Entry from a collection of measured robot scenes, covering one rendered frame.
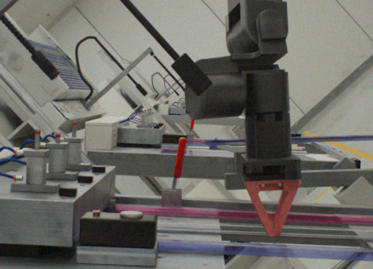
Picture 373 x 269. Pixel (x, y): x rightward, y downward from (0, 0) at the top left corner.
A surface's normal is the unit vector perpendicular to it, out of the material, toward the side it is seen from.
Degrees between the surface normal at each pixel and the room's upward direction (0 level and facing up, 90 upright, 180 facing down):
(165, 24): 90
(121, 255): 90
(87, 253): 90
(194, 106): 54
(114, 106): 90
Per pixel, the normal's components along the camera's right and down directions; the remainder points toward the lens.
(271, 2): 0.31, -0.22
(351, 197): 0.04, 0.00
